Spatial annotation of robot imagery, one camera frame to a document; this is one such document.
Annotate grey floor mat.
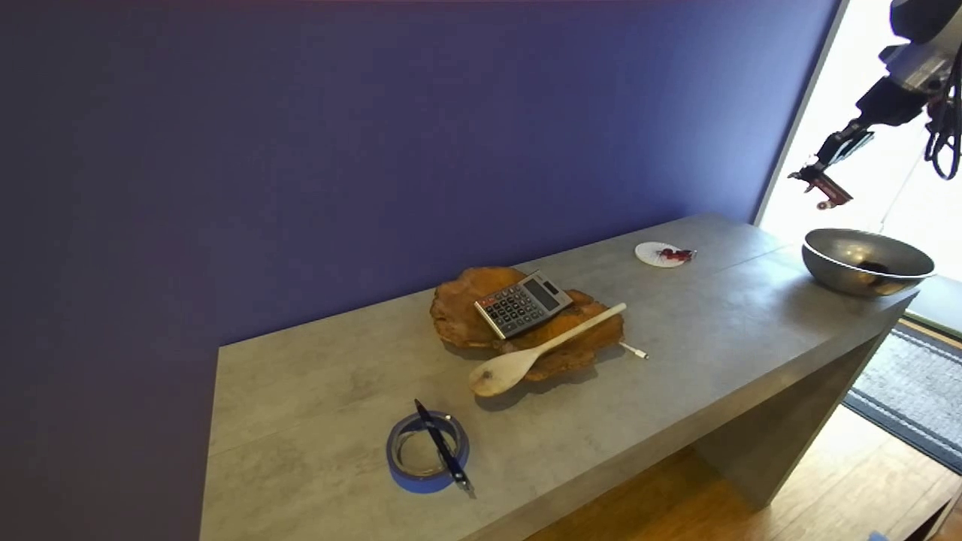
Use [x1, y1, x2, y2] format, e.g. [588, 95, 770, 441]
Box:
[845, 321, 962, 474]

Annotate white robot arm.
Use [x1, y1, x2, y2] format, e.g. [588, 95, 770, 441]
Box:
[793, 0, 962, 204]

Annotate steel mixing bowl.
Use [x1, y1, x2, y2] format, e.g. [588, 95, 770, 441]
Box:
[804, 229, 936, 297]

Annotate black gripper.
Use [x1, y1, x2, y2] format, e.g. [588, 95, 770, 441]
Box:
[786, 80, 929, 186]

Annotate wooden tray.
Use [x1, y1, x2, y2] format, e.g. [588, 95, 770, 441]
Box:
[431, 269, 624, 382]

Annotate small white plate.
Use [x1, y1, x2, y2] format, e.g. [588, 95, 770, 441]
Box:
[635, 240, 693, 271]

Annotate small metal spoon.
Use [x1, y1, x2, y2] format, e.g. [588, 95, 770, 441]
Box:
[620, 339, 645, 362]

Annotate black pen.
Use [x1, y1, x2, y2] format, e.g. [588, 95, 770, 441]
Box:
[416, 401, 474, 498]

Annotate grey cabinet counter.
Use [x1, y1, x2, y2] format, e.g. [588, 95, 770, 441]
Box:
[199, 216, 911, 541]

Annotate red bits on plate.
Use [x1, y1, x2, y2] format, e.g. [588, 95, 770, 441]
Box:
[659, 248, 693, 266]

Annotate grey calculator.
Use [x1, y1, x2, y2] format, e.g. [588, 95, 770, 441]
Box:
[474, 274, 570, 339]

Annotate wooden spoon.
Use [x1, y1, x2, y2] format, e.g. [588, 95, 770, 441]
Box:
[470, 305, 624, 397]

